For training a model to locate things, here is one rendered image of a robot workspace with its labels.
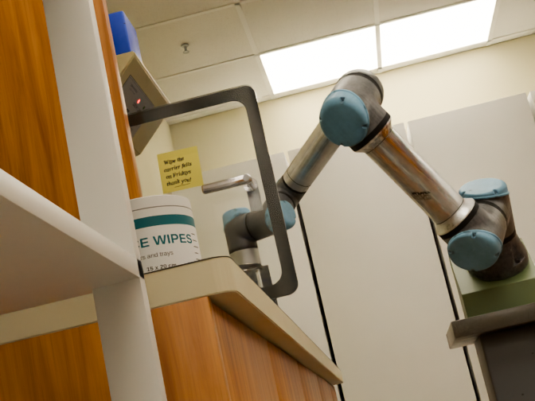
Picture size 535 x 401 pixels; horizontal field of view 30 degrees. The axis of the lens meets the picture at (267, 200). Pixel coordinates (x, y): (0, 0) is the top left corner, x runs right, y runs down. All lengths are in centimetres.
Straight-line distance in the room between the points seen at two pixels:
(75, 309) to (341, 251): 387
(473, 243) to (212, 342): 131
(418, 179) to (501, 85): 339
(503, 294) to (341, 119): 61
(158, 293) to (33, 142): 81
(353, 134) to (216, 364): 123
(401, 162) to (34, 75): 85
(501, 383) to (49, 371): 151
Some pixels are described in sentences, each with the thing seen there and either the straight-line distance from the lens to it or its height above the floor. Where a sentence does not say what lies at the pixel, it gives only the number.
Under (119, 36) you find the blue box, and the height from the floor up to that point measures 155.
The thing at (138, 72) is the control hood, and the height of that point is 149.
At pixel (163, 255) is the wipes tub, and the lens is 132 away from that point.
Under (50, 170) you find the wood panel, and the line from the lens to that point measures 181.
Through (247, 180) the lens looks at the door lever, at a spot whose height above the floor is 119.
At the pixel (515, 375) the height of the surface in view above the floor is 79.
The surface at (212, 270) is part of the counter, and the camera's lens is 107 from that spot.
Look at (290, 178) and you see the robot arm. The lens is 252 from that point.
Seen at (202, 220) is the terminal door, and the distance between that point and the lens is 180.
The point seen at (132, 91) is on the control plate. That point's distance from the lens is 199.
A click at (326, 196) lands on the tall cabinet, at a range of 498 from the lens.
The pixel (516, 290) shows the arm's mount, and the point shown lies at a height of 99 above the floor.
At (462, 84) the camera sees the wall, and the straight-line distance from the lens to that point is 562.
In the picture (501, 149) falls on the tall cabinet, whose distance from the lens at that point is 505.
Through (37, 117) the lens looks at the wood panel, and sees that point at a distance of 185.
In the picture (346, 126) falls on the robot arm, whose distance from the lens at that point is 221.
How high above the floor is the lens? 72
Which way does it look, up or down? 14 degrees up
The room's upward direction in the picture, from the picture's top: 13 degrees counter-clockwise
